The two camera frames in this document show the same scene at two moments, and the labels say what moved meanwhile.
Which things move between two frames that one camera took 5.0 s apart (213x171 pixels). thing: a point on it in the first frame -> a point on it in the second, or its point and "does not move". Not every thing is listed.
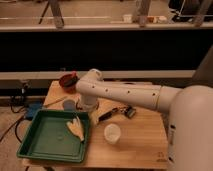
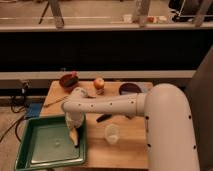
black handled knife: [107, 114] does not move
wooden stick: [52, 102] does not move
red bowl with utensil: [69, 81] does not move
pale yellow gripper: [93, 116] -> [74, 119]
